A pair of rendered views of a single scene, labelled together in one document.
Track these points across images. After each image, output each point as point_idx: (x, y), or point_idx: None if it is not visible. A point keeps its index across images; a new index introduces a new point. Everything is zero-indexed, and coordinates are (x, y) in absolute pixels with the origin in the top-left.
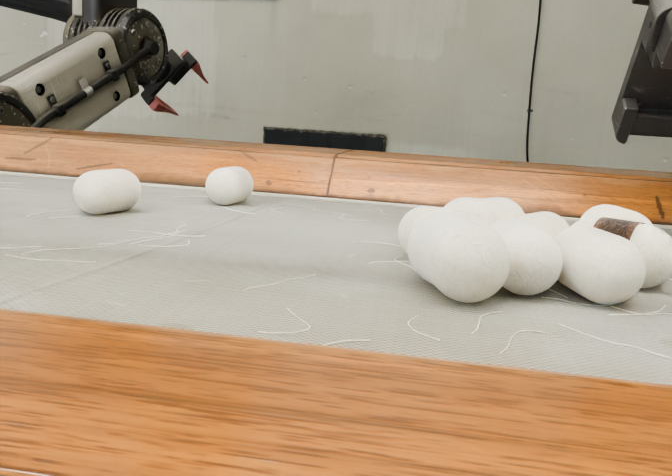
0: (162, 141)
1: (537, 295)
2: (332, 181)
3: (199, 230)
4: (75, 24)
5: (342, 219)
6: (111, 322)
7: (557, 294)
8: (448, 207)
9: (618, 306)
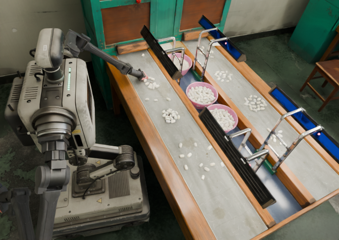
0: (140, 107)
1: None
2: (138, 97)
3: (155, 96)
4: (86, 155)
5: (146, 94)
6: (172, 84)
7: None
8: (151, 87)
9: None
